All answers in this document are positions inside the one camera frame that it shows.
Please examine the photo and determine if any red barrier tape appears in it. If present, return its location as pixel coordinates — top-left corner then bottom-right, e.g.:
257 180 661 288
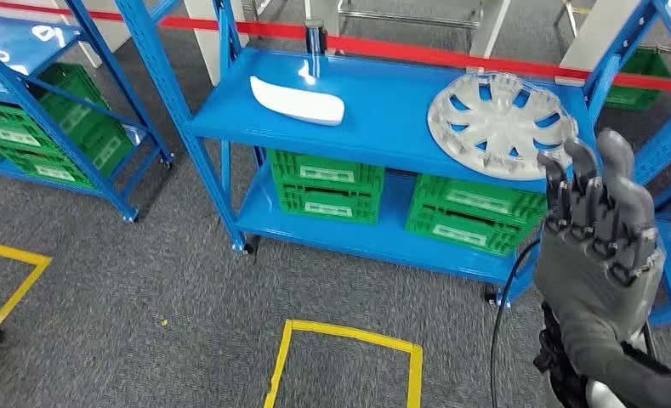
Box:
0 0 671 94

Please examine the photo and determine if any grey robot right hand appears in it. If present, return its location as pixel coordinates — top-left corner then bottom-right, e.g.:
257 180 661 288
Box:
533 127 668 344

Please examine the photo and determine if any yellow floor tape square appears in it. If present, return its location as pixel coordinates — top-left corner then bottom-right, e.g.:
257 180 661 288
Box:
0 238 53 332
263 319 424 408

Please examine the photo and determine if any blue metal shelf rack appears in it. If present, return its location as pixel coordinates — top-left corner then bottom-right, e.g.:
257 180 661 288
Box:
630 0 671 329
115 0 671 309
0 0 173 224

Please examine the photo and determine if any white plastic trim part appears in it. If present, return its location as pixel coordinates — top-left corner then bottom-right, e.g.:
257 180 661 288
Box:
249 75 346 127

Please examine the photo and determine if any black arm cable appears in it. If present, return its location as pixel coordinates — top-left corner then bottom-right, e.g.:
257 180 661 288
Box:
490 239 542 408

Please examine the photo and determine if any white table leg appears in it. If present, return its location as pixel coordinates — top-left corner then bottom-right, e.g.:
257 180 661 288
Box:
183 0 250 87
53 0 134 70
469 0 512 59
559 0 643 72

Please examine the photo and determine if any grey plastic wheel hubcap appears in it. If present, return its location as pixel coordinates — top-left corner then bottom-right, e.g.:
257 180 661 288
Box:
426 71 579 181

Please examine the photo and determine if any black stanchion post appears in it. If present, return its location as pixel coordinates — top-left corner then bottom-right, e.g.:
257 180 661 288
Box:
305 18 327 56

